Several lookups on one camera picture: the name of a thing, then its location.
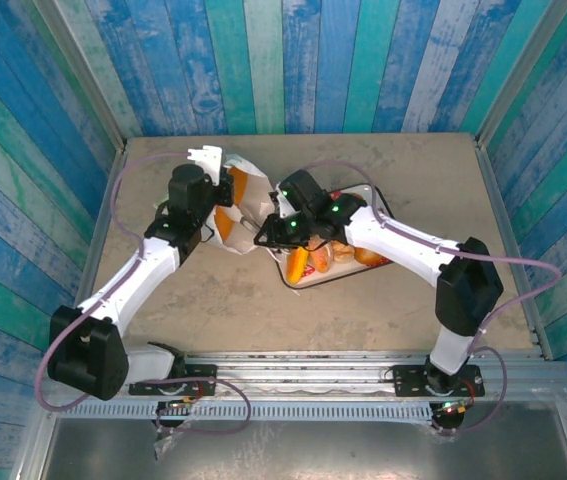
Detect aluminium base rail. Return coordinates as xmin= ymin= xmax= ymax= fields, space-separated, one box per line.
xmin=37 ymin=351 xmax=567 ymax=401

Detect crumpled clear plastic piece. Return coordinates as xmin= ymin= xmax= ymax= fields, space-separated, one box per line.
xmin=151 ymin=428 xmax=184 ymax=461

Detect shiny metal plate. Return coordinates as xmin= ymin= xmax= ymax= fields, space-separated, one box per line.
xmin=37 ymin=418 xmax=567 ymax=480

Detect aluminium frame post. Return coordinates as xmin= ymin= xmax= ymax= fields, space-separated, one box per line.
xmin=32 ymin=0 xmax=128 ymax=154
xmin=476 ymin=0 xmax=564 ymax=146

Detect small circuit board with LEDs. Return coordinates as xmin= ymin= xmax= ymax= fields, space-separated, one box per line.
xmin=154 ymin=397 xmax=202 ymax=434
xmin=430 ymin=397 xmax=477 ymax=436

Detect metal tongs with white tips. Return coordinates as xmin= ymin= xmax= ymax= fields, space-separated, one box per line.
xmin=239 ymin=215 xmax=264 ymax=237

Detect grey slotted cable duct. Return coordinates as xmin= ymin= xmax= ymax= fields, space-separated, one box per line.
xmin=56 ymin=401 xmax=437 ymax=422

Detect pinkish fake bun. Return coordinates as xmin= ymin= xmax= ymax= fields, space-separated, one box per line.
xmin=308 ymin=239 xmax=335 ymax=274

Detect golden-brown fake bun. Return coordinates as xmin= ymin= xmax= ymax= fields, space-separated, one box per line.
xmin=353 ymin=245 xmax=387 ymax=269

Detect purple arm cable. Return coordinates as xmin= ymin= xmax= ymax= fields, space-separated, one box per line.
xmin=33 ymin=152 xmax=253 ymax=435
xmin=298 ymin=159 xmax=563 ymax=437

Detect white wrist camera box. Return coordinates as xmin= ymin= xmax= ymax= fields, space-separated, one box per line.
xmin=273 ymin=182 xmax=290 ymax=217
xmin=186 ymin=144 xmax=225 ymax=184

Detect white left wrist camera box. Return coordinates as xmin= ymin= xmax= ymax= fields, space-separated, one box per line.
xmin=186 ymin=144 xmax=225 ymax=184

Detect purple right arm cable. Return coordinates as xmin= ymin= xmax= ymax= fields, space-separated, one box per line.
xmin=298 ymin=159 xmax=563 ymax=437

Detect white flower-print paper bag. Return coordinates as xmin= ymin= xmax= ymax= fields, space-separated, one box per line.
xmin=210 ymin=152 xmax=279 ymax=256

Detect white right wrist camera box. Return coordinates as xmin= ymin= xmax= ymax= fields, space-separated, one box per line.
xmin=273 ymin=182 xmax=290 ymax=217

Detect long orange-yellow fake bread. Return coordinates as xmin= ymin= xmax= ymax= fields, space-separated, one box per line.
xmin=285 ymin=245 xmax=311 ymax=286

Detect aluminium table side rail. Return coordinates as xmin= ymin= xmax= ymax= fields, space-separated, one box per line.
xmin=57 ymin=147 xmax=129 ymax=359
xmin=473 ymin=137 xmax=555 ymax=362

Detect pale fake bun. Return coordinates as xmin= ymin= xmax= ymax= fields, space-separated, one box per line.
xmin=331 ymin=242 xmax=357 ymax=265

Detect white strawberry-print tray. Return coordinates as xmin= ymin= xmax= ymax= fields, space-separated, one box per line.
xmin=273 ymin=183 xmax=397 ymax=291

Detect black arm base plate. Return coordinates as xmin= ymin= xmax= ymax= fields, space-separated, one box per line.
xmin=391 ymin=363 xmax=486 ymax=399
xmin=127 ymin=363 xmax=218 ymax=397

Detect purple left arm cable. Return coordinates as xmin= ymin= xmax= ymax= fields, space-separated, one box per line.
xmin=33 ymin=152 xmax=253 ymax=435

